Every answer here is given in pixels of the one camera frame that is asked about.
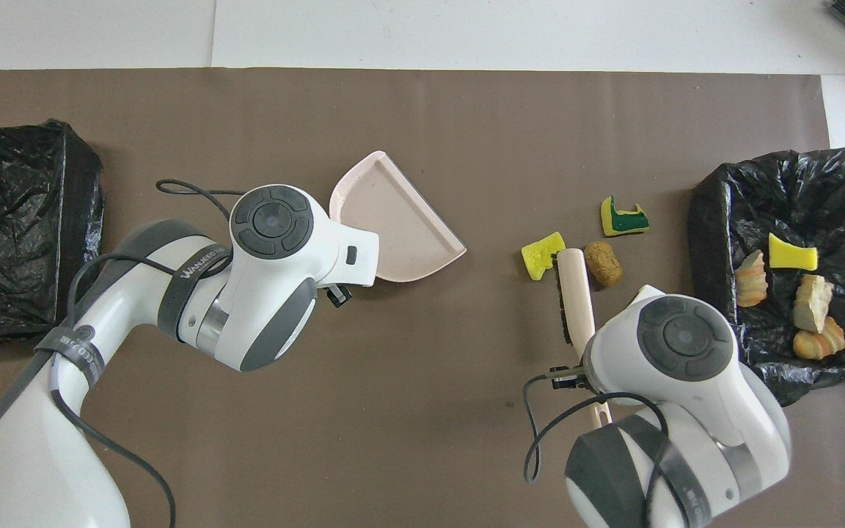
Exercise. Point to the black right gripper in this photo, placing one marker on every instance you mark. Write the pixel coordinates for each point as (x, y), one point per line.
(568, 378)

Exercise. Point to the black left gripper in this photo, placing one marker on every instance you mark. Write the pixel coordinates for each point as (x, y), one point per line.
(339, 295)

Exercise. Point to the beige hand brush black bristles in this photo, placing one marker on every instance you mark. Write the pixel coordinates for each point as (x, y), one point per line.
(576, 293)

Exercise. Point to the pale pink plastic dustpan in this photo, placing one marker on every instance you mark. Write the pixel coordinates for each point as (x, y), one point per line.
(400, 227)

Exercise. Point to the brown textured bread piece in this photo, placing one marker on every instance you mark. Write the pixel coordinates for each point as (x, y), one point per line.
(604, 265)

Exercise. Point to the chunky yellow sponge piece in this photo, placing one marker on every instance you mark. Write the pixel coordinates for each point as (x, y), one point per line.
(540, 257)

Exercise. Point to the green and yellow sponge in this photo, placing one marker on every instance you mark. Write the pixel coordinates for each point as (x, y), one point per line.
(622, 220)

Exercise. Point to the beige fake bread piece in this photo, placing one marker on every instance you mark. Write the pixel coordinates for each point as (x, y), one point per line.
(813, 302)
(820, 343)
(751, 280)

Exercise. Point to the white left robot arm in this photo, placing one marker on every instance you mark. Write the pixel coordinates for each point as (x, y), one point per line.
(276, 293)

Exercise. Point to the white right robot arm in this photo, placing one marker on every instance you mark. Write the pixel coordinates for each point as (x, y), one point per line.
(686, 345)

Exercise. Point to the crumpled black bag bin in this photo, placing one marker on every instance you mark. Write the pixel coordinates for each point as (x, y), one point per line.
(723, 220)

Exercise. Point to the brown paper table mat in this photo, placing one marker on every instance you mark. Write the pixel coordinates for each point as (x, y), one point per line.
(422, 110)

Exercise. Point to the black bag covered box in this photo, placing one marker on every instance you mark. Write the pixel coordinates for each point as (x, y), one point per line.
(19, 235)

